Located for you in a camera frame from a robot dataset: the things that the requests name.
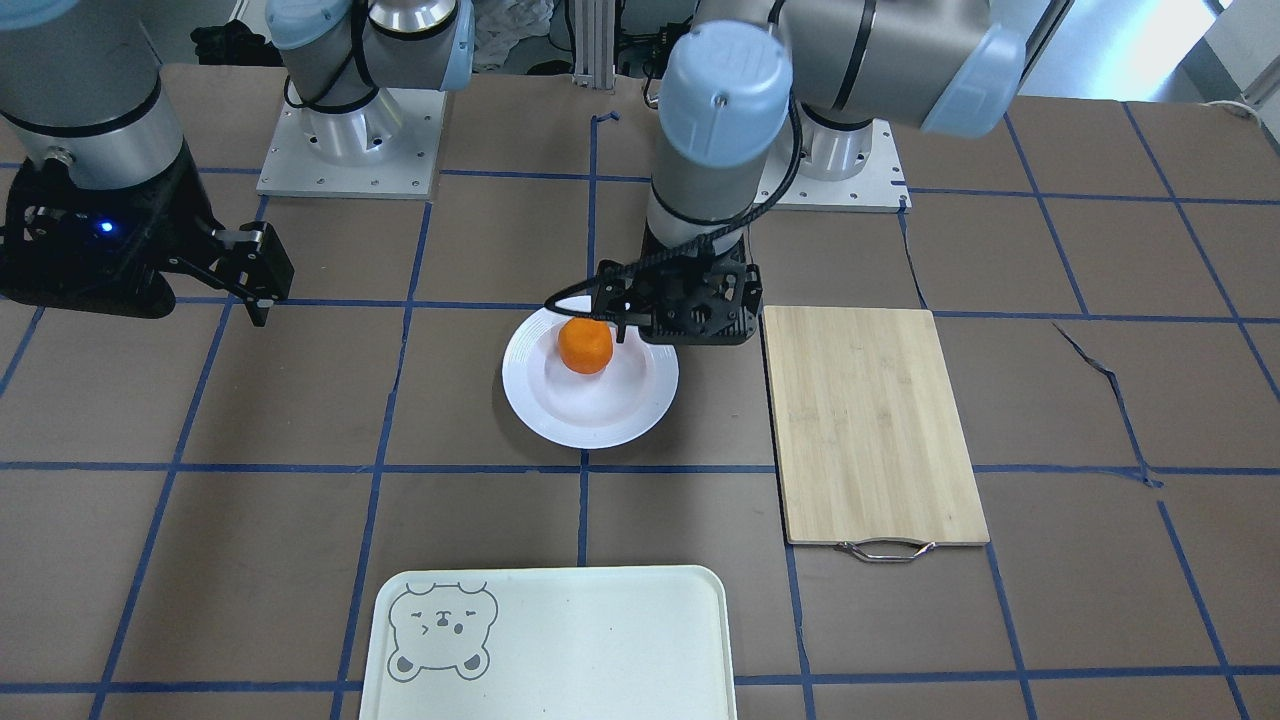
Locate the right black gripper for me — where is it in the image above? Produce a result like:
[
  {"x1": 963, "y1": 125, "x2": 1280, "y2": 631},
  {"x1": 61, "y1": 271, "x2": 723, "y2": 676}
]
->
[{"x1": 1, "y1": 150, "x2": 294, "y2": 328}]

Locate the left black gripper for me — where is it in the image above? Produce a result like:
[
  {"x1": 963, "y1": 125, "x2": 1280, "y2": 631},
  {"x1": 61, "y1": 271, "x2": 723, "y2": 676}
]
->
[{"x1": 543, "y1": 232, "x2": 762, "y2": 345}]

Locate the orange mandarin fruit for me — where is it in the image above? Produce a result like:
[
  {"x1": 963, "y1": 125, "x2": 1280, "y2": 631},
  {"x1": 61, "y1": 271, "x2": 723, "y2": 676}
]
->
[{"x1": 557, "y1": 316, "x2": 614, "y2": 375}]

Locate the white round plate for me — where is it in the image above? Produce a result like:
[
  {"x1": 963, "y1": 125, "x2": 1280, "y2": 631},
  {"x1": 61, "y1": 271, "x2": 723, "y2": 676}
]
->
[{"x1": 500, "y1": 309, "x2": 680, "y2": 448}]

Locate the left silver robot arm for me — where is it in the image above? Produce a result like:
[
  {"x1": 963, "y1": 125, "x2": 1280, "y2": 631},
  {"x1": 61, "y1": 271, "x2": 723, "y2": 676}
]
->
[{"x1": 544, "y1": 1, "x2": 1028, "y2": 345}]

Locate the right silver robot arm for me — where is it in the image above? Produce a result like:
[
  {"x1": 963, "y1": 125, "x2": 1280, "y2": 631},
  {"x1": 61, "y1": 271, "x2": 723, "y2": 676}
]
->
[{"x1": 3, "y1": 1, "x2": 475, "y2": 327}]

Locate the white bear tray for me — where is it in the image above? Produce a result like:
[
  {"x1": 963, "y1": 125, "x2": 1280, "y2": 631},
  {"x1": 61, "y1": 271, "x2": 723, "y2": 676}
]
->
[{"x1": 360, "y1": 565, "x2": 737, "y2": 719}]

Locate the black power adapter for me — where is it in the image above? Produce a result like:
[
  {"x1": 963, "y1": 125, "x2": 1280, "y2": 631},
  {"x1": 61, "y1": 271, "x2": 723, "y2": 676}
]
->
[{"x1": 614, "y1": 17, "x2": 692, "y2": 79}]

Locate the white crumpled cloth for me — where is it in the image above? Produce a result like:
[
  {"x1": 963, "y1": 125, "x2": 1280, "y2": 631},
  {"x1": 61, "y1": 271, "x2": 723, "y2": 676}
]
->
[{"x1": 472, "y1": 1, "x2": 556, "y2": 72}]

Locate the bamboo cutting board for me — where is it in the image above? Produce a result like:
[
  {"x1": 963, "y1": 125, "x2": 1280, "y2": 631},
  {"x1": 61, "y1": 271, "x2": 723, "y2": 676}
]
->
[{"x1": 762, "y1": 305, "x2": 989, "y2": 562}]

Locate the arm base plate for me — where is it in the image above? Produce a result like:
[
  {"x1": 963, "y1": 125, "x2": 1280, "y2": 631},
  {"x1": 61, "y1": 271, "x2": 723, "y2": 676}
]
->
[
  {"x1": 257, "y1": 88, "x2": 451, "y2": 200},
  {"x1": 776, "y1": 113, "x2": 913, "y2": 213}
]

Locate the aluminium frame post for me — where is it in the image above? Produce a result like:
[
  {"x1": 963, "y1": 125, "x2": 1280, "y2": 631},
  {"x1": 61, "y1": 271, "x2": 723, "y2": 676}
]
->
[{"x1": 571, "y1": 1, "x2": 617, "y2": 94}]

